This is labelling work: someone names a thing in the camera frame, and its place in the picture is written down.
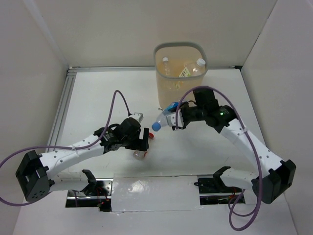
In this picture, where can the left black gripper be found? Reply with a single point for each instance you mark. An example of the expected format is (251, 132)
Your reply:
(145, 139)

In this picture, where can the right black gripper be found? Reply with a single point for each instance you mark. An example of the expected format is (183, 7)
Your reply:
(183, 105)

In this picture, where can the red cap bottle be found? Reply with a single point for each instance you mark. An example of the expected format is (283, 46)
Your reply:
(140, 155)

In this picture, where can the blue label water bottle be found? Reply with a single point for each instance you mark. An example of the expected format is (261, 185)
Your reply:
(164, 119)

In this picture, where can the beige label clear bottle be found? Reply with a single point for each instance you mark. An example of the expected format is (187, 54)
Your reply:
(190, 70)

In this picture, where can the clear bottle white cap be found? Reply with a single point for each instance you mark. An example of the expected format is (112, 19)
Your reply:
(166, 67)

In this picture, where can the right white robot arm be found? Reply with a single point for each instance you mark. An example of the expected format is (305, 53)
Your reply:
(273, 175)

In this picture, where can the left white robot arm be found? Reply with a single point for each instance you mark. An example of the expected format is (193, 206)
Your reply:
(40, 174)

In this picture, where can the beige plastic waste bin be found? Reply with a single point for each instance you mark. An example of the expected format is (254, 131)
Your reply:
(179, 66)

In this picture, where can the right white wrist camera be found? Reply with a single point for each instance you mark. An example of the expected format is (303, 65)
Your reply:
(174, 120)

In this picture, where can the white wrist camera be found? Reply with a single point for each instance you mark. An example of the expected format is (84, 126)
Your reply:
(174, 120)
(137, 116)

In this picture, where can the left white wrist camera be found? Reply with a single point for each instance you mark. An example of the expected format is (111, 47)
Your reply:
(137, 116)

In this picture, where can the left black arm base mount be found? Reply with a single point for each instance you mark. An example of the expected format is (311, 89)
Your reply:
(97, 198)

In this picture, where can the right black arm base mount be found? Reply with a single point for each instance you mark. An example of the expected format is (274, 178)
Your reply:
(211, 194)

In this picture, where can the aluminium frame rail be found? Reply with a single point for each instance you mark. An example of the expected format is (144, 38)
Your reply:
(92, 98)

